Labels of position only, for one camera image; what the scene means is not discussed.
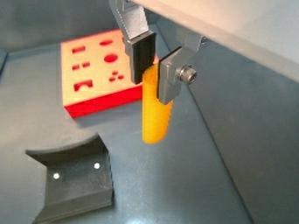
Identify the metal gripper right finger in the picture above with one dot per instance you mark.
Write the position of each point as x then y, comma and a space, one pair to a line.
173, 67

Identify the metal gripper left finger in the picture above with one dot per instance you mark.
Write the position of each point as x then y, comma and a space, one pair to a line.
139, 38

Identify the yellow oval peg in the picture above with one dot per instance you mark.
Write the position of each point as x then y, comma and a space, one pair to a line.
156, 114

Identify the red shape sorting board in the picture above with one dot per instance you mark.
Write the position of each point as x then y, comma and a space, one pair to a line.
95, 74

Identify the black curved holder block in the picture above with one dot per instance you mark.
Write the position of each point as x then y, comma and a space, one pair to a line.
79, 184

